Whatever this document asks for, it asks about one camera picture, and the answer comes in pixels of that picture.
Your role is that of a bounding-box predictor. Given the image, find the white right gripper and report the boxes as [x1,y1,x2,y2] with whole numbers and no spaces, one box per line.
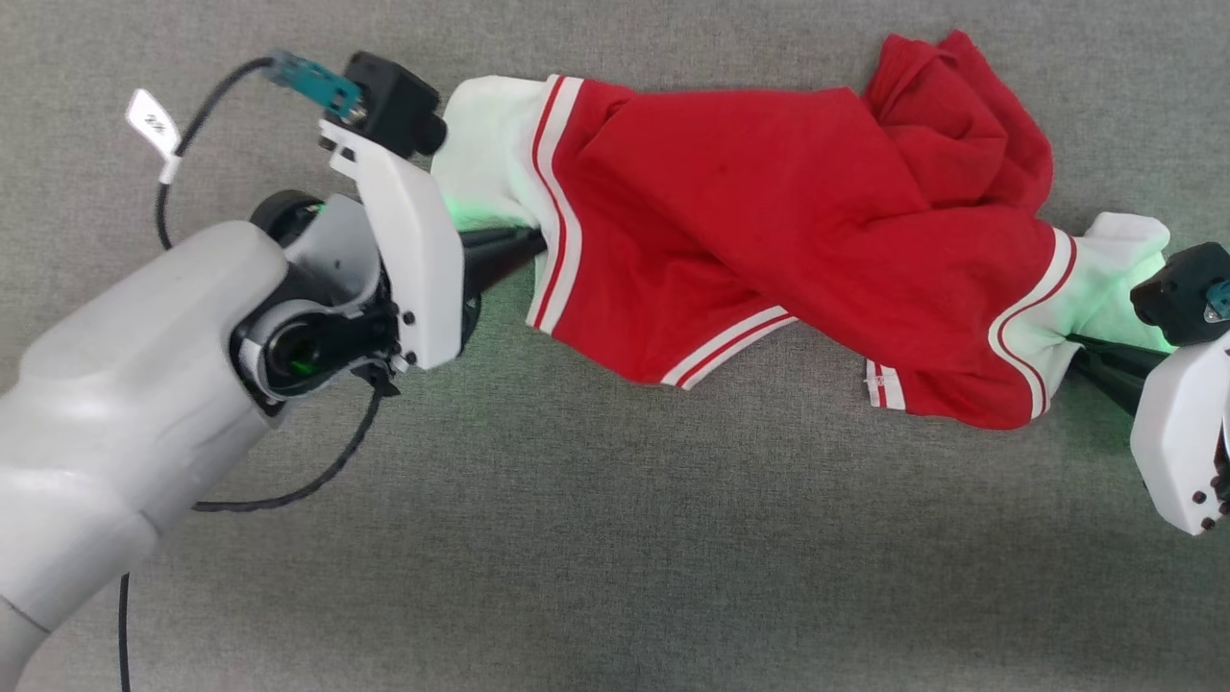
[1067,332,1230,536]

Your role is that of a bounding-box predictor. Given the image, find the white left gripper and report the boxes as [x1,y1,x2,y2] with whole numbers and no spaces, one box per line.
[231,120,549,401]

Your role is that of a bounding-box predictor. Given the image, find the red and white shirt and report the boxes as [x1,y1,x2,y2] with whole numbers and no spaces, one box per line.
[430,31,1173,431]

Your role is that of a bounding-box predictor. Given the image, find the grey fabric sofa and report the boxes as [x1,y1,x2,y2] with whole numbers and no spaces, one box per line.
[0,0,1230,692]

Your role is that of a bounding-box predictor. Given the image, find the teal left cable connector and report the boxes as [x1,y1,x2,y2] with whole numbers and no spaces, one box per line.
[267,50,364,122]

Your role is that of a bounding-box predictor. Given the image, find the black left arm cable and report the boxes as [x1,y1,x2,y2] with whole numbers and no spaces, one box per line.
[117,56,387,692]

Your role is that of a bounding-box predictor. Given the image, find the white cable label tag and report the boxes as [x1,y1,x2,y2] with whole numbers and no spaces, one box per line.
[126,88,185,185]

